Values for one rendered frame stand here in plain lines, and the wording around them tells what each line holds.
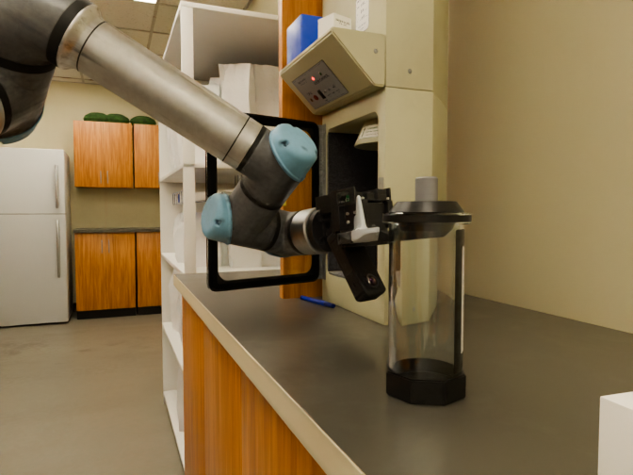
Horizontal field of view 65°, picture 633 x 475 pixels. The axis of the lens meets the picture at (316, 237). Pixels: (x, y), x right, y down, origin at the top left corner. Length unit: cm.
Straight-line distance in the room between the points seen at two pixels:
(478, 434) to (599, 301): 67
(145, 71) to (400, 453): 55
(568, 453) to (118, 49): 68
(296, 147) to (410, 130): 39
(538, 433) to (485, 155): 95
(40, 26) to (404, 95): 64
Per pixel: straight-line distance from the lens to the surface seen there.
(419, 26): 110
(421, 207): 60
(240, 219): 76
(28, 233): 580
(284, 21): 139
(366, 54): 102
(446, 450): 53
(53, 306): 586
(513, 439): 57
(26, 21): 75
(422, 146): 105
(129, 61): 72
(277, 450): 83
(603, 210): 118
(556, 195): 125
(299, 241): 79
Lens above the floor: 117
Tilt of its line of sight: 3 degrees down
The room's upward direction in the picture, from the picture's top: straight up
